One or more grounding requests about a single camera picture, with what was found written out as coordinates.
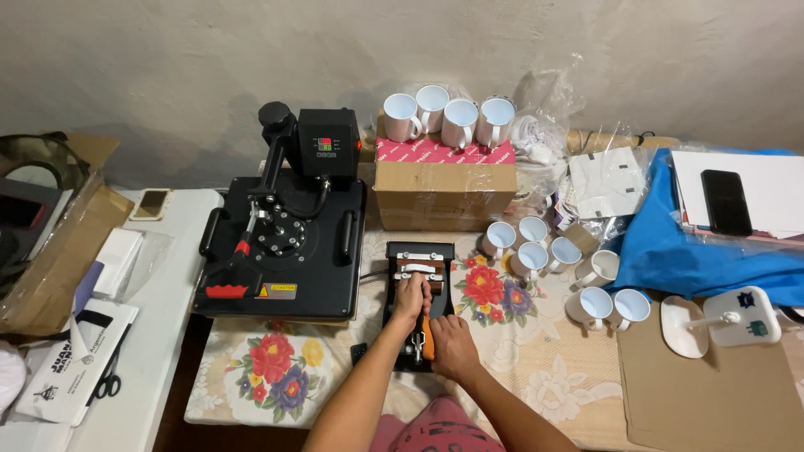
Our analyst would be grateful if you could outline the open cardboard box with plastic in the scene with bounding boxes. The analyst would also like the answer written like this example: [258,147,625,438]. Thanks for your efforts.
[0,131,135,337]

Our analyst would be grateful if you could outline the cardboard box with pink tape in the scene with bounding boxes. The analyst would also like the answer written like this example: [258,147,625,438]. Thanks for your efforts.
[373,110,520,234]

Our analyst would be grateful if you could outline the stack of white sheets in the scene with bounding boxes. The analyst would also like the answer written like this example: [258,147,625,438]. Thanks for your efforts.
[670,149,804,243]

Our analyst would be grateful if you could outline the black flat heat press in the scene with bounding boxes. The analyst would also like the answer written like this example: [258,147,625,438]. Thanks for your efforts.
[191,101,369,321]

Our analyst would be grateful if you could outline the black mug press orange handle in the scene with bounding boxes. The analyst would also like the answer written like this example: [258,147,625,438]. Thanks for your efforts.
[381,241,457,374]

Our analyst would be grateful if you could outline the black smartphone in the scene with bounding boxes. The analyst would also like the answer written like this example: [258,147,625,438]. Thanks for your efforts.
[700,169,754,238]

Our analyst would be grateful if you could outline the brown cardboard roll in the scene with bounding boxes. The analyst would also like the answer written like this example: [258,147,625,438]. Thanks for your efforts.
[564,128,682,159]

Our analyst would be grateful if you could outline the white ceramic mug dark print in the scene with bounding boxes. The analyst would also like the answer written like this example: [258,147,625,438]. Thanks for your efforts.
[475,95,518,150]

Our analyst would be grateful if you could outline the small brown carton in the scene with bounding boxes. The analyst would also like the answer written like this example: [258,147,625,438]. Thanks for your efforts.
[561,222,602,256]

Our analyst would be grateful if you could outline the white desk lamp with stickers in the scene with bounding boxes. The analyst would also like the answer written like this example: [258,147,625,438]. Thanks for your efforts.
[659,285,783,360]

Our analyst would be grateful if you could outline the person's left hand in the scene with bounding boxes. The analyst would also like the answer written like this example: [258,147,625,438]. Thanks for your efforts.
[391,272,435,329]

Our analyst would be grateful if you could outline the white cloth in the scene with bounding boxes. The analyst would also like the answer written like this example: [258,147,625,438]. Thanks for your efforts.
[0,348,27,416]

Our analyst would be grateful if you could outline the floral tablecloth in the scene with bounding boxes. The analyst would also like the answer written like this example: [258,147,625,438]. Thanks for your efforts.
[183,162,804,452]

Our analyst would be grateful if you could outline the white printed paper bag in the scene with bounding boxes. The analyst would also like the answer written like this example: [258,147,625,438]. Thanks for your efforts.
[15,298,141,428]

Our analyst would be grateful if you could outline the pink printed shorts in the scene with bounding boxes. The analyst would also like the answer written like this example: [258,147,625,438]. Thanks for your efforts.
[369,395,507,452]

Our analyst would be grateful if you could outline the brown paper sheet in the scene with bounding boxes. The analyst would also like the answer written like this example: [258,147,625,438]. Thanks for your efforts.
[614,300,804,452]

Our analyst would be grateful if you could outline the plastic bag of white boxes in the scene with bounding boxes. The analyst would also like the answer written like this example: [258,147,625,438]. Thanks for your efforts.
[554,143,649,222]

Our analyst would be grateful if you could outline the crumpled clear plastic bag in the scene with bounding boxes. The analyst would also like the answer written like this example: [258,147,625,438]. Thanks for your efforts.
[510,53,586,165]

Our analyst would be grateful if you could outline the black scissors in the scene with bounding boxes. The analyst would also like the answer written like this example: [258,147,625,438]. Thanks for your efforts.
[87,347,124,407]

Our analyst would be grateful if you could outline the clear bag of white paper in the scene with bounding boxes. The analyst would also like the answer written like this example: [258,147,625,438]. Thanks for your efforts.
[93,226,175,303]

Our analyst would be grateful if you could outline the person's right hand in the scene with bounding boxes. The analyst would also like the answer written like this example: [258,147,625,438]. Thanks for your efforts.
[428,313,482,384]

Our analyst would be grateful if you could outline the cluster of white mugs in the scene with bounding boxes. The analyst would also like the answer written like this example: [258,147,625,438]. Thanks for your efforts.
[480,215,653,333]

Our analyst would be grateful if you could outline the blue fabric bag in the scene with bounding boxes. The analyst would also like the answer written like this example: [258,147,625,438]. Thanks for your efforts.
[611,147,804,310]

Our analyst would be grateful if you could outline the smartphone in tan case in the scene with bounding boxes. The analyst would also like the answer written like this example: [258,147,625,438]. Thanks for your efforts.
[128,187,172,222]

